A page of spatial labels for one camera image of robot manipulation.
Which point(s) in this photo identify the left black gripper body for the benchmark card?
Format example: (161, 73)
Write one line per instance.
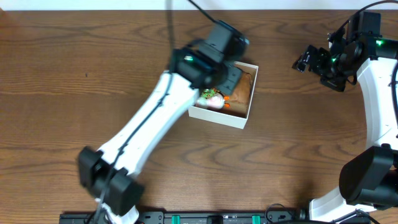
(232, 78)

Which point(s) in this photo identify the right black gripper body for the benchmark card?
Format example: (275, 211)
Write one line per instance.
(337, 79)

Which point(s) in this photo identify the green patterned ball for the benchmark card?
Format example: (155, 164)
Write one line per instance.
(209, 92)

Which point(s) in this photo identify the brown plush toy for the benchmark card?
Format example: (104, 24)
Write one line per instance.
(241, 93)

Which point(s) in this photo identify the white pink duck toy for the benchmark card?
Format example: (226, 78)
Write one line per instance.
(215, 101)

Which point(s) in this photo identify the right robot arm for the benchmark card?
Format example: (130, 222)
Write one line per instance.
(369, 181)

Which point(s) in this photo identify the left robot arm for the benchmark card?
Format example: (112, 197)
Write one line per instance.
(109, 173)

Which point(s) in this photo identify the white cardboard box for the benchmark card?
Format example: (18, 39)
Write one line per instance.
(236, 115)

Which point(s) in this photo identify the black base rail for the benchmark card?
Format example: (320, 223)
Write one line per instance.
(273, 214)

